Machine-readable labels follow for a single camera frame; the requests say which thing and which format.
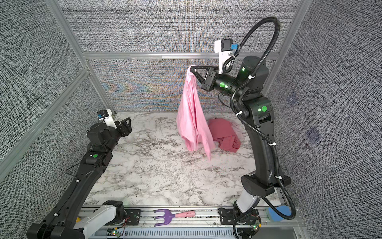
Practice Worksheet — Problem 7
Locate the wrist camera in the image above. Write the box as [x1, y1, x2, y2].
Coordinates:
[214, 38, 238, 74]
[97, 109, 117, 128]

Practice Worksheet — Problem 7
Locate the blue sponge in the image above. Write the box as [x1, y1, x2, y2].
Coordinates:
[268, 205, 291, 222]

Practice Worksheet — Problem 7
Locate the aluminium mounting rail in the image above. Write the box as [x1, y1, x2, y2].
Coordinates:
[124, 206, 306, 229]

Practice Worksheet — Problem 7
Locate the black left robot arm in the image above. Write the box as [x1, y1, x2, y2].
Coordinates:
[26, 118, 132, 239]

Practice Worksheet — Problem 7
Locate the purple toy rake pink handle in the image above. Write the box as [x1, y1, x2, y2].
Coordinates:
[154, 209, 196, 227]

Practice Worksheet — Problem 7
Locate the light pink cloth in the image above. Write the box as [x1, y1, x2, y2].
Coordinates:
[176, 68, 215, 160]

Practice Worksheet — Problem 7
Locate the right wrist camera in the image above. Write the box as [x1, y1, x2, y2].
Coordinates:
[214, 38, 238, 74]

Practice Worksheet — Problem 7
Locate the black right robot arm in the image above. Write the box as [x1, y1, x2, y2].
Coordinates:
[190, 56, 296, 239]

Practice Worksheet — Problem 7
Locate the dark pink cloth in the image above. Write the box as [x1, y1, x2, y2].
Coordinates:
[209, 118, 241, 153]

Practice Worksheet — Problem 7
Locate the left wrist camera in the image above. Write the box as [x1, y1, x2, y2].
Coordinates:
[97, 109, 117, 128]

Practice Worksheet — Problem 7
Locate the black corrugated cable conduit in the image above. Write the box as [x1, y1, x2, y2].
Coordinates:
[222, 16, 296, 221]

